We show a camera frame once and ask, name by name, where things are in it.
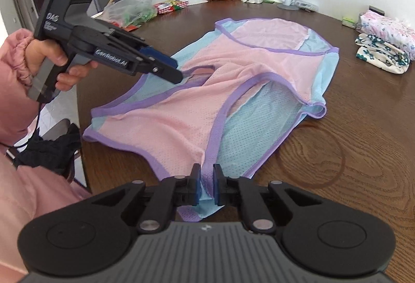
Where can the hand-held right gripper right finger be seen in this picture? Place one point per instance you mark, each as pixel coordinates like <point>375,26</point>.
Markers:
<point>217,185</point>

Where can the black charger box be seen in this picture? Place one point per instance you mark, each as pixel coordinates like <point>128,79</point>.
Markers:
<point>376,10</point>

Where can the person's left hand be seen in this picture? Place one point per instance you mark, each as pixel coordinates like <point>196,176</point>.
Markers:
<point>66,77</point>

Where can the pink blue purple mesh vest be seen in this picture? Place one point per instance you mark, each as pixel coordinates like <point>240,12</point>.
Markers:
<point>181,108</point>

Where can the green packet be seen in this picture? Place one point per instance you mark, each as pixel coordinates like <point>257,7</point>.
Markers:
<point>349,23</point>

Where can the black cloth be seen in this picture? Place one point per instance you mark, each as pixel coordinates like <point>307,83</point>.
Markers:
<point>48,150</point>

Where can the red checked packet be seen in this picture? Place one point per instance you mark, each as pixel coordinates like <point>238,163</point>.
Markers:
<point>171,6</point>

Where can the clear bag of vegetables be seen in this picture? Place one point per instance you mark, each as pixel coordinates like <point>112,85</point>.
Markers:
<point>129,12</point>

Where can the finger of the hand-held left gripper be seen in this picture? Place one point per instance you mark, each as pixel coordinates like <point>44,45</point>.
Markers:
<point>168,75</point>
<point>159,56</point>

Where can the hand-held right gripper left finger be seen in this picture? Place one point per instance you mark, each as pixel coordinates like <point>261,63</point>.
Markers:
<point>197,185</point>

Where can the pink floral cloth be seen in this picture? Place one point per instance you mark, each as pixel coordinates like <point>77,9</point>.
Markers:
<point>389,27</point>

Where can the white rectangular gadget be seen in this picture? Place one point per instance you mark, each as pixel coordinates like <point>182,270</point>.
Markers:
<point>308,5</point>

